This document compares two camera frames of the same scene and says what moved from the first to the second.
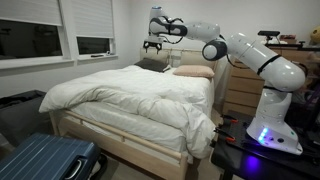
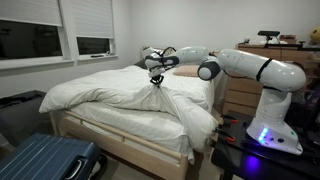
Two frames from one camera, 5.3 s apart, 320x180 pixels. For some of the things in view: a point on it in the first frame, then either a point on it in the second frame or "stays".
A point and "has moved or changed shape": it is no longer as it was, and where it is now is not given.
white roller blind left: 39,11 stays
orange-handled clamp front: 228,137 stays
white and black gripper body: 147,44 → 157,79
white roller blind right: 93,18 stays
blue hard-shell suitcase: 49,157 stays
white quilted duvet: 182,103 has moved or changed shape
